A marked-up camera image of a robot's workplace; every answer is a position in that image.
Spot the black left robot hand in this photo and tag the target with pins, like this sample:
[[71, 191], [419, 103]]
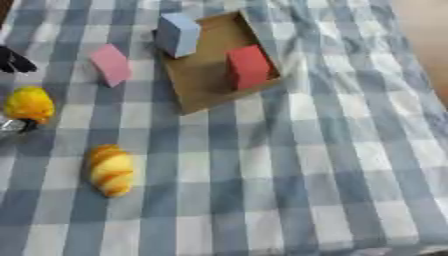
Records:
[[13, 62]]

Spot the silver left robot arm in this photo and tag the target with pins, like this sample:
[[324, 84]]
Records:
[[8, 126]]

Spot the tan cardboard box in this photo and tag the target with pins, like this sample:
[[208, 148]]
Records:
[[211, 66]]

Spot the yellow toy fruit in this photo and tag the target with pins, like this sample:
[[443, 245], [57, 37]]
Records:
[[28, 104]]

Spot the pink rectangular block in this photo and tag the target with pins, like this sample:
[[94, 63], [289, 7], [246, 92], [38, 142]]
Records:
[[111, 65]]

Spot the yellow toy croissant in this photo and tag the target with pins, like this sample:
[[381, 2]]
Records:
[[111, 170]]

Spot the blue rectangular block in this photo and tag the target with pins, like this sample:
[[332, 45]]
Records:
[[177, 34]]

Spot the red rectangular block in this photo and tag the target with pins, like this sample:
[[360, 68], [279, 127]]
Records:
[[249, 67]]

